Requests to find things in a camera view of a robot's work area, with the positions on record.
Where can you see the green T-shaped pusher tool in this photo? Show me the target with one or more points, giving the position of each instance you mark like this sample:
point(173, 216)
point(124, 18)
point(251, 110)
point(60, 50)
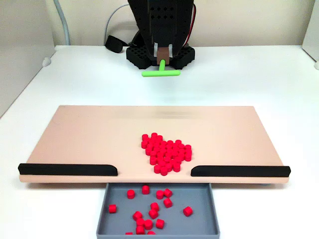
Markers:
point(162, 66)

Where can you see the pile of red granules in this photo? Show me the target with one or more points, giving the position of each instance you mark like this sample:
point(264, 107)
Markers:
point(169, 152)

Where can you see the beige flat board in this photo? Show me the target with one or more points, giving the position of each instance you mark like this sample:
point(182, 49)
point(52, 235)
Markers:
point(87, 137)

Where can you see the grey board foot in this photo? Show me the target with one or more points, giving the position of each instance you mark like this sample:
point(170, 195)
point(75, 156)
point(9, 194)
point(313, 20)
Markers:
point(265, 185)

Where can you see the grey shallow tray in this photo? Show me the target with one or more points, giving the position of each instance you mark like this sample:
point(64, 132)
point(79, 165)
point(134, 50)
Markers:
point(197, 224)

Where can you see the black edge rail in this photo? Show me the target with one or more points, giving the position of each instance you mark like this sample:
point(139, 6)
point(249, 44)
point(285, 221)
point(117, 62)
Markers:
point(239, 171)
point(67, 169)

